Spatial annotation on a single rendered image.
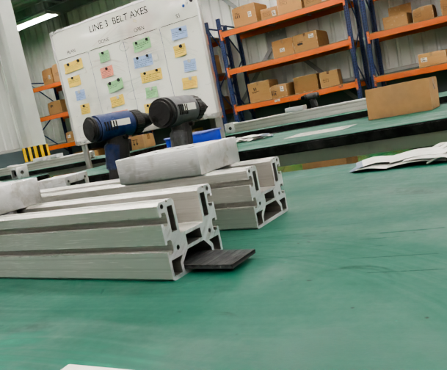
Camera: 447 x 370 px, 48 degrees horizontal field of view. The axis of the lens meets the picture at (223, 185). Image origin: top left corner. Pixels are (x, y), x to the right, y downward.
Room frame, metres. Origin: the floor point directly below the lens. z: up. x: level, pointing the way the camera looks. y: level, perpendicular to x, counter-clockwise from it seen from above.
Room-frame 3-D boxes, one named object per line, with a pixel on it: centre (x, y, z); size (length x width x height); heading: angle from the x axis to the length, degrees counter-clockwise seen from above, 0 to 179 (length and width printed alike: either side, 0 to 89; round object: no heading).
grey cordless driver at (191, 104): (1.06, 0.05, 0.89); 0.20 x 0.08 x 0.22; 152
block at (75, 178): (1.23, 0.40, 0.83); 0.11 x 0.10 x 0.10; 158
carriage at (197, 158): (0.79, 0.06, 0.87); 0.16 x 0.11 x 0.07; 56
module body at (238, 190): (0.93, 0.27, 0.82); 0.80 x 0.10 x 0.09; 56
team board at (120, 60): (4.20, 0.55, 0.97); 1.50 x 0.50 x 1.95; 60
